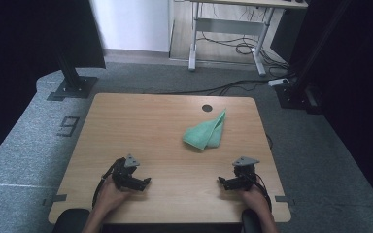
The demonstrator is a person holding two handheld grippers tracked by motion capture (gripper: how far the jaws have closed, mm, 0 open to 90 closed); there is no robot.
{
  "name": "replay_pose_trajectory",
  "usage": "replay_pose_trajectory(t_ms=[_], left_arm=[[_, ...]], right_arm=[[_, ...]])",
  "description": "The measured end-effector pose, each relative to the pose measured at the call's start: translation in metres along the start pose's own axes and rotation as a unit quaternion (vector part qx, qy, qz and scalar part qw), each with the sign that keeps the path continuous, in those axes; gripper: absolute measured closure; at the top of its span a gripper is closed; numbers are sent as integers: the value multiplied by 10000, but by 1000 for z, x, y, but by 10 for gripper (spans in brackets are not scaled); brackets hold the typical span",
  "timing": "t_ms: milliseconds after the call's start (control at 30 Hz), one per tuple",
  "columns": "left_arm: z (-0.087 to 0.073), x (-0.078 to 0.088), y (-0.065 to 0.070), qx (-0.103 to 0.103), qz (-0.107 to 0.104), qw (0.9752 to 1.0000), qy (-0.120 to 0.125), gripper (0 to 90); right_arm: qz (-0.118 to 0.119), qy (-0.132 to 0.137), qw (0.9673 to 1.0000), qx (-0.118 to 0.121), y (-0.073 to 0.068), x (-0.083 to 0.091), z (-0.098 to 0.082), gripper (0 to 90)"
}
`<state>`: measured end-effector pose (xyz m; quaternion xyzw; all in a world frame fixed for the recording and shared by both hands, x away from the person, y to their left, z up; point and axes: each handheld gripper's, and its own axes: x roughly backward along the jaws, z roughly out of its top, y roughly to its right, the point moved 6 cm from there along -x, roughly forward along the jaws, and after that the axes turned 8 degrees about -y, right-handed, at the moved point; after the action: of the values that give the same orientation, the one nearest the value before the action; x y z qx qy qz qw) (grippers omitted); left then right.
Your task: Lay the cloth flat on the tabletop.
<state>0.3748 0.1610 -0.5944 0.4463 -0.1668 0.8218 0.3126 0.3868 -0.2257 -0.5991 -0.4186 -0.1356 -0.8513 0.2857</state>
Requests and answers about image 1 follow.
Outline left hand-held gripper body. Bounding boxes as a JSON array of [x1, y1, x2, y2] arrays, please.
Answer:
[[111, 153, 141, 187]]

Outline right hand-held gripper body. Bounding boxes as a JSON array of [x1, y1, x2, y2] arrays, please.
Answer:
[[232, 156, 260, 191]]

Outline green microfibre cloth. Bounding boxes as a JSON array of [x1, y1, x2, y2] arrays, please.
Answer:
[[182, 108, 227, 150]]

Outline person's right hand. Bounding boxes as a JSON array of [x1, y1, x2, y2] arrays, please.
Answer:
[[239, 185, 271, 214]]

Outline person's left hand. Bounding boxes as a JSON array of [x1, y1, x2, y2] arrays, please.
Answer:
[[94, 178, 133, 214]]

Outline black chair armrest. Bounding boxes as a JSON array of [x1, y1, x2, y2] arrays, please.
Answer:
[[241, 209, 264, 233], [51, 208, 91, 233]]

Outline grey tape strip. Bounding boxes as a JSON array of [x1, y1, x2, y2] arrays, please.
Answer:
[[42, 193, 68, 207], [274, 195, 296, 207]]

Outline black metal stand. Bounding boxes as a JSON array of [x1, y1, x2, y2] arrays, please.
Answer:
[[47, 48, 99, 102], [274, 0, 353, 115]]

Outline white power strip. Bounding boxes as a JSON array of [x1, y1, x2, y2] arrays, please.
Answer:
[[267, 78, 291, 87]]

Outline dark curtain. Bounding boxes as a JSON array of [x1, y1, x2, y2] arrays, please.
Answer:
[[0, 0, 107, 170], [288, 0, 373, 212]]

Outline dark box under desk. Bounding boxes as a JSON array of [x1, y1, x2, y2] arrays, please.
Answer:
[[269, 7, 306, 63]]

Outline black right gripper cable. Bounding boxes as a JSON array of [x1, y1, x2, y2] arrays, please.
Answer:
[[254, 174, 273, 213]]

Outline long black floor cable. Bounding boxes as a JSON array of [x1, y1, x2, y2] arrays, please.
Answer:
[[142, 79, 270, 96]]

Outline tangled black cables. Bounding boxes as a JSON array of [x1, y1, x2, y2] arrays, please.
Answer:
[[196, 6, 290, 72]]

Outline white metal frame desk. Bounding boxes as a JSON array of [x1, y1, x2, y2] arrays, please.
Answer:
[[174, 0, 309, 78]]

